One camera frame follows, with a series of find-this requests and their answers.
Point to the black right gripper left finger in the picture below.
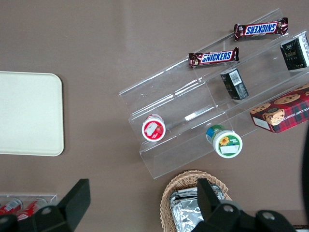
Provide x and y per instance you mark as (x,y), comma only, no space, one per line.
(77,200)

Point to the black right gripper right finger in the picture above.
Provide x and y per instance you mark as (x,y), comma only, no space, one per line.
(208,205)

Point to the light tan wicker basket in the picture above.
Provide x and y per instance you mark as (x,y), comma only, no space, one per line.
(166,193)

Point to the cream rectangular tray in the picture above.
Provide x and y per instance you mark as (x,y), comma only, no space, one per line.
(29,113)

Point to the foil wrapped food pack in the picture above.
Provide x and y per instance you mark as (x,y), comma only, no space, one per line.
(186,215)
(179,193)

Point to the clear acrylic bottle rack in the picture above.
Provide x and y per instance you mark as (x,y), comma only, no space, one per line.
(51,197)

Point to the red cola bottle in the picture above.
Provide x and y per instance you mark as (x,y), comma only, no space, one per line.
(8,206)
(30,210)

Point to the green sunflower lid cup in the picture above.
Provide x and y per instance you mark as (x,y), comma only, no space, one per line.
(228,145)

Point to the red lid yogurt cup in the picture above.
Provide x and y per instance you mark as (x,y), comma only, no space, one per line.
(153,130)

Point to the clear acrylic stepped shelf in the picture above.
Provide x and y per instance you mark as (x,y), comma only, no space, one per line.
(183,96)

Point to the red tartan cookie box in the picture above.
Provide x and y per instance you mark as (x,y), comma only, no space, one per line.
(282,113)

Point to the small black carton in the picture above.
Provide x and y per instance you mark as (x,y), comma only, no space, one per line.
(294,53)
(234,84)

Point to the Snickers chocolate bar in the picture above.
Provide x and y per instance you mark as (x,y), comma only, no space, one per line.
(214,57)
(260,29)

